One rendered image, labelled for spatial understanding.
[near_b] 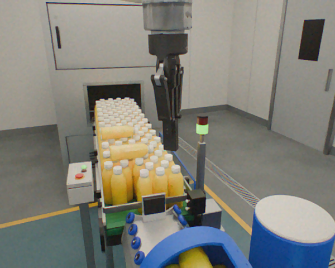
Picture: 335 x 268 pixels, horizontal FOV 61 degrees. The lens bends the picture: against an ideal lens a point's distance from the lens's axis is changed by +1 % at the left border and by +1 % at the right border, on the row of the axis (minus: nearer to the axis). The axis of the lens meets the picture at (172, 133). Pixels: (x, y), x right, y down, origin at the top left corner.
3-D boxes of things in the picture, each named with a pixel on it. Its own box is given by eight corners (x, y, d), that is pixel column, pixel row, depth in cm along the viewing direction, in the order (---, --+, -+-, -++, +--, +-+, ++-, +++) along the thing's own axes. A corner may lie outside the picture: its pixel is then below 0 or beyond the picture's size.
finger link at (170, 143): (177, 119, 58) (175, 120, 57) (177, 150, 60) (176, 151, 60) (163, 118, 59) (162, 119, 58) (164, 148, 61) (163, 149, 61)
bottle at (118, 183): (128, 210, 132) (125, 173, 125) (112, 211, 131) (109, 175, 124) (128, 201, 138) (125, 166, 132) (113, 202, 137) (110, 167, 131)
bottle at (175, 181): (173, 199, 140) (173, 164, 133) (185, 204, 136) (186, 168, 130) (164, 206, 134) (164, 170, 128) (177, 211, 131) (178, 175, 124)
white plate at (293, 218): (354, 228, 100) (353, 231, 100) (293, 189, 124) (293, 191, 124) (293, 250, 89) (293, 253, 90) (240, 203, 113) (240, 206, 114)
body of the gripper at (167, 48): (180, 32, 48) (180, 87, 51) (193, 31, 55) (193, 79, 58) (139, 33, 50) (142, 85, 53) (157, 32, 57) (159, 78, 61)
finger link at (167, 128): (172, 111, 57) (167, 116, 54) (172, 135, 59) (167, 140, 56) (165, 111, 57) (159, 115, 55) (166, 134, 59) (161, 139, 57)
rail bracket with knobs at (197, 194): (187, 219, 126) (187, 199, 122) (182, 210, 132) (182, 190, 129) (207, 215, 128) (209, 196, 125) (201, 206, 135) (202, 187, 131)
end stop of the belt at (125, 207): (105, 214, 121) (104, 208, 120) (105, 213, 122) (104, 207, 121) (192, 199, 131) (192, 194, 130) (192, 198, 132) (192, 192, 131)
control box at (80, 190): (69, 205, 118) (66, 183, 115) (71, 182, 136) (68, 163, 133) (94, 201, 121) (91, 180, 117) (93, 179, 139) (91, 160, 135)
